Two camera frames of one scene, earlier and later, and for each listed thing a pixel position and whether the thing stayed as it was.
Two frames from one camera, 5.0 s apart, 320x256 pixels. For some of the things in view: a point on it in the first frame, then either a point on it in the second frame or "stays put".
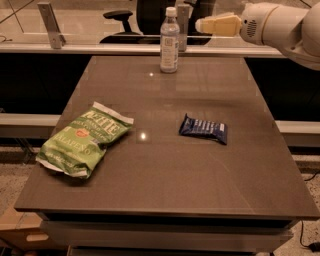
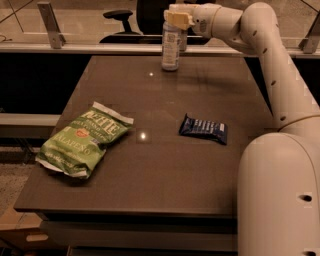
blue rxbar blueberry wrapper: x=204 y=128 stays put
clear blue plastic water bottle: x=169 y=41 stays put
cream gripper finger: x=225 y=15 to x=181 y=7
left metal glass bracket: x=56 y=37 stays put
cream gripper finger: x=228 y=25 to x=182 y=20
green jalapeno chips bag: x=80 y=147 stays put
